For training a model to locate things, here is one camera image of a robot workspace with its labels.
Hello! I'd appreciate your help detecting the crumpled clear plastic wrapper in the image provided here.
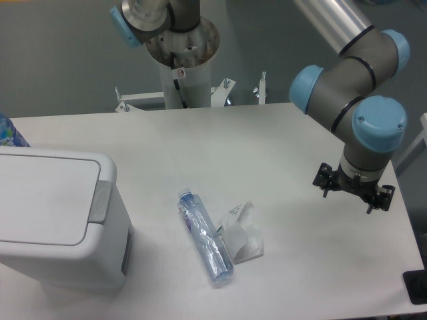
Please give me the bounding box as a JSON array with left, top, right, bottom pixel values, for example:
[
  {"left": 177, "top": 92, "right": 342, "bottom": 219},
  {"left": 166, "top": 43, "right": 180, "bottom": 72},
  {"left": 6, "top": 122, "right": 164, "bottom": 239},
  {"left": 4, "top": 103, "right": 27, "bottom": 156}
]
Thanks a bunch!
[{"left": 217, "top": 201, "right": 264, "bottom": 265}]

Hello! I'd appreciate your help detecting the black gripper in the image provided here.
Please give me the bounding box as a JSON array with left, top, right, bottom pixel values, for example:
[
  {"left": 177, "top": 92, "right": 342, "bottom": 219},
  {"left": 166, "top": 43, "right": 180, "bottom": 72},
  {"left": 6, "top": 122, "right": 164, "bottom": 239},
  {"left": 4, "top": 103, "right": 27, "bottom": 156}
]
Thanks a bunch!
[{"left": 312, "top": 163, "right": 396, "bottom": 214}]

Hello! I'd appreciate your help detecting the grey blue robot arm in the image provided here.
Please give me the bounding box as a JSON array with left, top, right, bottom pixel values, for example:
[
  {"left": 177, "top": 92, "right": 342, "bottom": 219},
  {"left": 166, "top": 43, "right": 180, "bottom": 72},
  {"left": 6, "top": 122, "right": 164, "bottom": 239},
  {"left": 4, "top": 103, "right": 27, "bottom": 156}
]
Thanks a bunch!
[{"left": 109, "top": 1, "right": 410, "bottom": 211}]

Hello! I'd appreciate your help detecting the white frame at right edge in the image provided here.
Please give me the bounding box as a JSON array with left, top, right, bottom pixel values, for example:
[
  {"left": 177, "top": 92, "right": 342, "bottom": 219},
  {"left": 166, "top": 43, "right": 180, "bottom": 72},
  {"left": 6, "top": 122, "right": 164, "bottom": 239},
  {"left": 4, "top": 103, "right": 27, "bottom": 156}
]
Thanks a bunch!
[{"left": 394, "top": 113, "right": 426, "bottom": 176}]

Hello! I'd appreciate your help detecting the black cable on pedestal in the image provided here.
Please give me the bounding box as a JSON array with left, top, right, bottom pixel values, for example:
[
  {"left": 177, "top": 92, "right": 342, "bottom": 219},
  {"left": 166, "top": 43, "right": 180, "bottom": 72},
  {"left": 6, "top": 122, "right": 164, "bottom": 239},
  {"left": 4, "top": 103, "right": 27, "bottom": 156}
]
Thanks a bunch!
[{"left": 169, "top": 51, "right": 188, "bottom": 109}]

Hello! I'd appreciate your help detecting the white plastic trash can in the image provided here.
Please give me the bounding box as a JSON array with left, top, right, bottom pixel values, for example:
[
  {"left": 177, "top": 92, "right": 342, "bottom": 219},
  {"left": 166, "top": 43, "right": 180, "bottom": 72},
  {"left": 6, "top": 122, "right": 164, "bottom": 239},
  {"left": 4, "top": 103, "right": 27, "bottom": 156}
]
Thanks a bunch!
[{"left": 1, "top": 147, "right": 133, "bottom": 288}]

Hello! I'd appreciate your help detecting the white left frame bracket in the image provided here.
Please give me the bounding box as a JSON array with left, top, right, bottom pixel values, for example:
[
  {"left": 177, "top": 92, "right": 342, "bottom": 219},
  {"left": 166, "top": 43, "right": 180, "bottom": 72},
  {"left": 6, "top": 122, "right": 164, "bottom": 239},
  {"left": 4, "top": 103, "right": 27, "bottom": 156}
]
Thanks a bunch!
[{"left": 115, "top": 87, "right": 165, "bottom": 113}]

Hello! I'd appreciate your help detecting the white frame bracket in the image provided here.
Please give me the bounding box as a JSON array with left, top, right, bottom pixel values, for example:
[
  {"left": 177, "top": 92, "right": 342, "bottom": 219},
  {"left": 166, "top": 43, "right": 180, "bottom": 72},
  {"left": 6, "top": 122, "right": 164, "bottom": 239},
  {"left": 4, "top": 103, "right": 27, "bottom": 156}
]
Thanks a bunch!
[
  {"left": 211, "top": 78, "right": 236, "bottom": 107},
  {"left": 115, "top": 87, "right": 165, "bottom": 113}
]

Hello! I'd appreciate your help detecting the white right frame post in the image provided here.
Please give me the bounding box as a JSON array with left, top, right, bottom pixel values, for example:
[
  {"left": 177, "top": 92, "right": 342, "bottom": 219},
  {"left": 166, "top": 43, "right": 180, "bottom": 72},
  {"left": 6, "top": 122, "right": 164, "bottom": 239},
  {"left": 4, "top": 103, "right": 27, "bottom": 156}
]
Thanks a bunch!
[{"left": 253, "top": 71, "right": 268, "bottom": 105}]

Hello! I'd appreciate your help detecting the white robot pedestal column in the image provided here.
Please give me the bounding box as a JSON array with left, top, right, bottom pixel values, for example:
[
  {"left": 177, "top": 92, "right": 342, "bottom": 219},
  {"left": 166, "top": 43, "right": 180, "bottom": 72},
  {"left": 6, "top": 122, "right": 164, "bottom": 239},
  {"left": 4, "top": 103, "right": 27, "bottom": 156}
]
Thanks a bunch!
[{"left": 146, "top": 17, "right": 220, "bottom": 109}]

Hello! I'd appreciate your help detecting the white middle frame bracket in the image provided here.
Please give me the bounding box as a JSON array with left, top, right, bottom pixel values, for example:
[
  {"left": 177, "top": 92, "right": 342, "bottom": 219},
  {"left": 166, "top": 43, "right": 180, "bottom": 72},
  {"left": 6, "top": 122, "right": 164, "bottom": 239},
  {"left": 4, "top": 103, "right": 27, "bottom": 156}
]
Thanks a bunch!
[{"left": 211, "top": 78, "right": 236, "bottom": 107}]

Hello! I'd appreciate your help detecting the blue labelled bottle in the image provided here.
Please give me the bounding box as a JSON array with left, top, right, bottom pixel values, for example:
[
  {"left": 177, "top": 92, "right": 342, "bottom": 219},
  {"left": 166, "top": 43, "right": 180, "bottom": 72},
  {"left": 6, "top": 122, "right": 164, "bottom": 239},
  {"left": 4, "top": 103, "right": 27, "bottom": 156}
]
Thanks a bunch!
[{"left": 0, "top": 114, "right": 30, "bottom": 147}]

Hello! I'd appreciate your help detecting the clear plastic water bottle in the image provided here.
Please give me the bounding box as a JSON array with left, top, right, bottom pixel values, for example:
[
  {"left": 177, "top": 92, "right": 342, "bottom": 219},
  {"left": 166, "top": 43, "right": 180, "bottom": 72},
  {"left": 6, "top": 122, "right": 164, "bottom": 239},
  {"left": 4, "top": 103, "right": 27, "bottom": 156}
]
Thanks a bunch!
[{"left": 177, "top": 189, "right": 234, "bottom": 283}]

